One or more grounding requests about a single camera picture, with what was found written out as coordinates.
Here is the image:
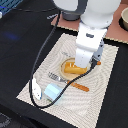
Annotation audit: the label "orange bread loaf toy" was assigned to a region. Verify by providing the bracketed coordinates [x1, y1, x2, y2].
[64, 62, 87, 74]

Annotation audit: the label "light blue milk carton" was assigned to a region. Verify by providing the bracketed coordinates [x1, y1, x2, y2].
[44, 83, 62, 102]

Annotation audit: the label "white fish toy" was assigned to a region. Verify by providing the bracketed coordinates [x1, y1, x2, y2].
[31, 78, 42, 100]

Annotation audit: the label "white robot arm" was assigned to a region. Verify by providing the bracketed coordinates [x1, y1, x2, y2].
[52, 0, 121, 68]

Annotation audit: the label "wooden round plate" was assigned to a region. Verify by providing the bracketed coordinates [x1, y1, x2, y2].
[59, 57, 88, 82]

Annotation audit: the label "beige woven placemat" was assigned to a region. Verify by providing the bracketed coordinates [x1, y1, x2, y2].
[16, 32, 119, 128]

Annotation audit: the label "small dark grey pot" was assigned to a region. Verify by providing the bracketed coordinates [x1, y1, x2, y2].
[62, 12, 79, 21]

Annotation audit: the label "salmon pink mat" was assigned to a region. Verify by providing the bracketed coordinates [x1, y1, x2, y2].
[50, 9, 128, 44]

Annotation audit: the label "beige bowl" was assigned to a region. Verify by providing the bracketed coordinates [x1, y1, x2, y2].
[121, 7, 128, 30]

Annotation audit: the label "fork with wooden handle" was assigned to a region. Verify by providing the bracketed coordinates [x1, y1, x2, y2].
[48, 72, 89, 92]

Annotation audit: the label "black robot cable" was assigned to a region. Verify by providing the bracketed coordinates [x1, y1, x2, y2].
[9, 8, 98, 109]

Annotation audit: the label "knife with wooden handle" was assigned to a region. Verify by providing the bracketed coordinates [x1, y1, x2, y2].
[61, 51, 101, 65]

